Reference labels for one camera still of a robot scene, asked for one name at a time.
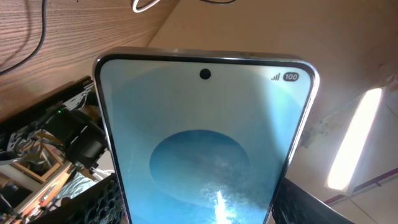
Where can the turquoise screen smartphone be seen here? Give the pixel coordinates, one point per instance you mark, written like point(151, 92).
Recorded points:
point(201, 136)

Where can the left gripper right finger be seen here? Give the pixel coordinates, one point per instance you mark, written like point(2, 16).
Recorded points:
point(293, 205)

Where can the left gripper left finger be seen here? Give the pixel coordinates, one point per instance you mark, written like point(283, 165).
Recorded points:
point(102, 203)

